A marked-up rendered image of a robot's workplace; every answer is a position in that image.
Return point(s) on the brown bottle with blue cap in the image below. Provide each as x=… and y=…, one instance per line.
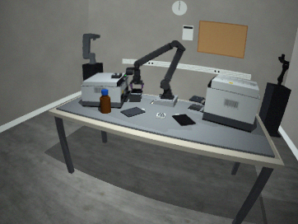
x=105, y=106

